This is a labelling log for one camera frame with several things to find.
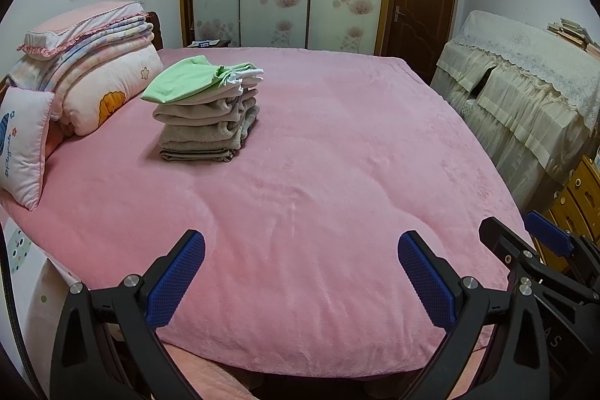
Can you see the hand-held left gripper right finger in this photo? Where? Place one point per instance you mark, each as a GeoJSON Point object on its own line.
{"type": "Point", "coordinates": [429, 283]}

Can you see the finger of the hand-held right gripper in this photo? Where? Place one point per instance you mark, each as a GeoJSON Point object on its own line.
{"type": "Point", "coordinates": [501, 236]}
{"type": "Point", "coordinates": [548, 231]}

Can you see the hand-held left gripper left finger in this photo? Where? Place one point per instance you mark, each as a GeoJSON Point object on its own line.
{"type": "Point", "coordinates": [176, 278]}

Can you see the green t-shirt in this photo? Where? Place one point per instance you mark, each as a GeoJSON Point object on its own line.
{"type": "Point", "coordinates": [183, 81]}

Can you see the stack of beige folded clothes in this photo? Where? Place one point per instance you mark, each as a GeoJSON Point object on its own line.
{"type": "Point", "coordinates": [197, 133]}

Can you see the yellow wooden drawer cabinet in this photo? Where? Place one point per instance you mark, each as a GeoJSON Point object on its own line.
{"type": "Point", "coordinates": [576, 198]}

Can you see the beige pleated furniture cover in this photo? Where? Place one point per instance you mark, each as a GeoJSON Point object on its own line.
{"type": "Point", "coordinates": [506, 123]}

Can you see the dotted white bed sheet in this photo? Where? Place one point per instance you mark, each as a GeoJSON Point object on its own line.
{"type": "Point", "coordinates": [28, 264]}

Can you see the white lace cover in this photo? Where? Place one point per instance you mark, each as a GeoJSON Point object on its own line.
{"type": "Point", "coordinates": [525, 48]}

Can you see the pink bed blanket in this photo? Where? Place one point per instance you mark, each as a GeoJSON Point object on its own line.
{"type": "Point", "coordinates": [328, 123]}

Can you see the pile of books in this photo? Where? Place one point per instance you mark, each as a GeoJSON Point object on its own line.
{"type": "Point", "coordinates": [572, 32]}

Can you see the small pink cushion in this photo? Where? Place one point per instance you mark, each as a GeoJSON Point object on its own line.
{"type": "Point", "coordinates": [23, 147]}

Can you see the folded cartoon print quilt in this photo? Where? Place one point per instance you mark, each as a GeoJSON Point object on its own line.
{"type": "Point", "coordinates": [117, 76]}

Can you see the dark nightstand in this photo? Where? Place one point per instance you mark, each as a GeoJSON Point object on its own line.
{"type": "Point", "coordinates": [211, 44]}

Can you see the brown wooden door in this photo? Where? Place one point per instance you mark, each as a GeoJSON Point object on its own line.
{"type": "Point", "coordinates": [422, 6]}

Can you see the dark wooden headboard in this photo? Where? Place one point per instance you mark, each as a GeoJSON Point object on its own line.
{"type": "Point", "coordinates": [157, 30]}

